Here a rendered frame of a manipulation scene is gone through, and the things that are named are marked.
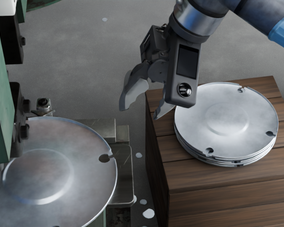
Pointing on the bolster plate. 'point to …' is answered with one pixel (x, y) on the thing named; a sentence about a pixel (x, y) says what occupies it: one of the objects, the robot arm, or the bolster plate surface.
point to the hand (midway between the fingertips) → (140, 113)
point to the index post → (43, 104)
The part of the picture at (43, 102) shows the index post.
